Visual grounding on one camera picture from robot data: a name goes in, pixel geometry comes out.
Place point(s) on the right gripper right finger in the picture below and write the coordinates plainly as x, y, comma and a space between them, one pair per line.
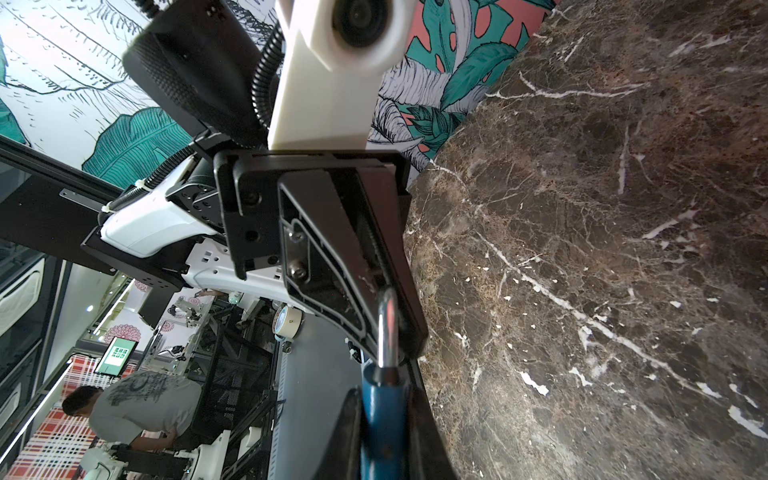
427, 458

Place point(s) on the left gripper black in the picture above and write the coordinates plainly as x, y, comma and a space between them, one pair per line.
302, 208

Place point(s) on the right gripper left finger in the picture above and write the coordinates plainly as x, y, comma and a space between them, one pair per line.
342, 457

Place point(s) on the blue padlock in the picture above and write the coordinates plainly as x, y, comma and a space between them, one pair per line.
383, 449

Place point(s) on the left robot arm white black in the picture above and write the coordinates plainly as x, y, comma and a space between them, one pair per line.
167, 230

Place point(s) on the person in grey shirt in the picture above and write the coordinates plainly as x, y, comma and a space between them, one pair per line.
148, 411

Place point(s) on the green screen monitor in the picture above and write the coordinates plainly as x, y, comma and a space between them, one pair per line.
116, 357

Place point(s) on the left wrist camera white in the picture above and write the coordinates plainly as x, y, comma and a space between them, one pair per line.
337, 53

